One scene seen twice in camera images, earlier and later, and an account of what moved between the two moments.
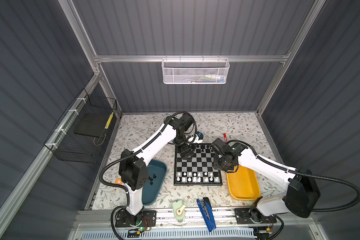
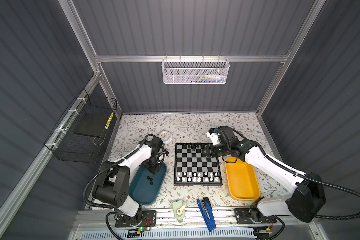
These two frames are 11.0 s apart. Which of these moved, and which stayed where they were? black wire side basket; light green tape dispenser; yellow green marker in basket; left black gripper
Moved: left black gripper
Stayed: light green tape dispenser; black wire side basket; yellow green marker in basket
